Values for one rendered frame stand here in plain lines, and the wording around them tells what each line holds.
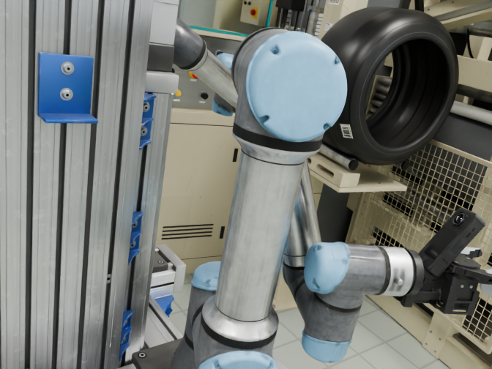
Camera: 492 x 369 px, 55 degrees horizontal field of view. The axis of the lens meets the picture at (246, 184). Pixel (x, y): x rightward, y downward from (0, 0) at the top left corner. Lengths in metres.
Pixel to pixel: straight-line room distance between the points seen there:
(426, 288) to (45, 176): 0.61
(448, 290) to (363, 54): 1.09
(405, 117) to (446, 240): 1.48
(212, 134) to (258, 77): 1.80
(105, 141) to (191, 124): 1.51
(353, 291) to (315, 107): 0.30
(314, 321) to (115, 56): 0.50
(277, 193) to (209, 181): 1.81
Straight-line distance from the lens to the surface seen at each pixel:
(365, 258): 0.71
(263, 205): 0.60
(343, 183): 1.86
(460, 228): 0.78
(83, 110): 0.74
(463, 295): 0.82
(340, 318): 0.74
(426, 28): 1.87
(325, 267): 0.68
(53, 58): 0.72
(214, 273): 0.83
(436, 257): 0.77
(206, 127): 2.29
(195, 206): 2.43
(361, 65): 1.71
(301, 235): 0.79
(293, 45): 0.54
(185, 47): 1.21
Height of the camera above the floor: 1.38
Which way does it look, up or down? 20 degrees down
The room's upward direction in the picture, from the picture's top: 10 degrees clockwise
